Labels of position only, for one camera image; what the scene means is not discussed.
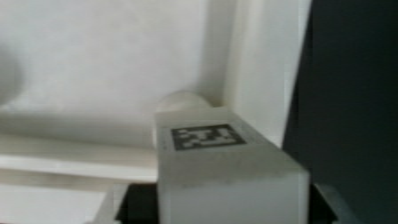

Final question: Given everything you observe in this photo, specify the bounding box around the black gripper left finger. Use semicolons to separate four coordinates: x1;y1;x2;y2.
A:
88;182;160;224

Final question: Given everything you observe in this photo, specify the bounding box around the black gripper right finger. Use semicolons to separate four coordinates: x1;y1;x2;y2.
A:
308;184;356;224

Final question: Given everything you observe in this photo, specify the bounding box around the white table leg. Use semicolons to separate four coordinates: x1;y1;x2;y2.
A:
153;91;310;224

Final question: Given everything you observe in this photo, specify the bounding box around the white square tabletop part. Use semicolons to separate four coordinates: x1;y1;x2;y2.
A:
0;0;313;224

